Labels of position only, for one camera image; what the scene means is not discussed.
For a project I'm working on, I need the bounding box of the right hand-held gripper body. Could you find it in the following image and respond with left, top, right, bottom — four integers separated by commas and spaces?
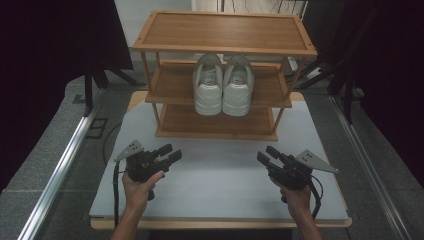
270, 149, 339, 190

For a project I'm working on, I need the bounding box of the aluminium floor rail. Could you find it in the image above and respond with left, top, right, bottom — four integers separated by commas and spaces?
328, 94, 413, 240
18, 88, 108, 240

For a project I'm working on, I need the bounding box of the dark curtain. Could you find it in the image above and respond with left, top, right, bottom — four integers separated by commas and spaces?
301, 0, 424, 190
0, 0, 134, 194

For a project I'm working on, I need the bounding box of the black floor cable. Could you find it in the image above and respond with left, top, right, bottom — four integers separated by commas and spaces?
102, 121, 123, 166

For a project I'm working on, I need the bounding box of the white sneaker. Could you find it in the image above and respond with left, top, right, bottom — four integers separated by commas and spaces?
192, 53, 224, 116
222, 54, 255, 117

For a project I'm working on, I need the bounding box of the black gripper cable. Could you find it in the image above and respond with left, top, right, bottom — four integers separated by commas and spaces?
112, 161, 121, 228
308, 174, 325, 220

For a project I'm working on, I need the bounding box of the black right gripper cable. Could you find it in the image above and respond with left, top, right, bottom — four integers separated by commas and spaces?
308, 174, 325, 220

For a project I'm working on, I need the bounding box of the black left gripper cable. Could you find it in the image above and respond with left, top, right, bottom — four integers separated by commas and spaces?
112, 161, 121, 228

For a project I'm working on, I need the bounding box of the wooden shoe rack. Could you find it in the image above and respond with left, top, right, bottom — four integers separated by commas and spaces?
132, 9, 319, 142

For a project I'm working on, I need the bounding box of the pale grey table mat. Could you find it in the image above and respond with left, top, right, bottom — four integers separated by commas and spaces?
89, 99, 349, 222

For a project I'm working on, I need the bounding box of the dark floor socket plate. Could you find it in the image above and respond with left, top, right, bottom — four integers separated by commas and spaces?
85, 117, 109, 140

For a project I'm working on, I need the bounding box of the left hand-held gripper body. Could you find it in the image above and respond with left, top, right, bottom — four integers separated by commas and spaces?
113, 139, 168, 183

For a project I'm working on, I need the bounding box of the person's right hand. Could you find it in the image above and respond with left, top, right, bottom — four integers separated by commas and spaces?
269, 178, 313, 219

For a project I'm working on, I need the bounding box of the person's left hand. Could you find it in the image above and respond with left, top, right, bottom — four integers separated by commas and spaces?
121, 170, 166, 211

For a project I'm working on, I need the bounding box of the black metal stand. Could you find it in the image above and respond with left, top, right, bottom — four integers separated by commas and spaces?
293, 49, 365, 125
83, 61, 147, 118

